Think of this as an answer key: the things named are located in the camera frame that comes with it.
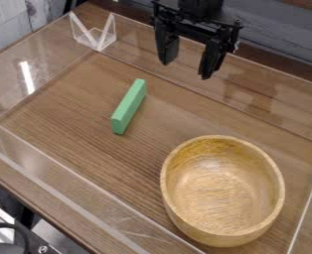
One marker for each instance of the green rectangular block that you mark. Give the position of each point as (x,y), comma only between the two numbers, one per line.
(128,105)

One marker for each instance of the brown wooden bowl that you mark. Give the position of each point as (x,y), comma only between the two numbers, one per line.
(224,190)

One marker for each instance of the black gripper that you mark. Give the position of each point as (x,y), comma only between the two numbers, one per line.
(202,21)

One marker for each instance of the clear acrylic corner bracket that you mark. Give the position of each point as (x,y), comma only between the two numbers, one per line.
(95,38)

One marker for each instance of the clear acrylic tray wall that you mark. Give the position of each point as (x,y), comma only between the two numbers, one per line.
(106,225)

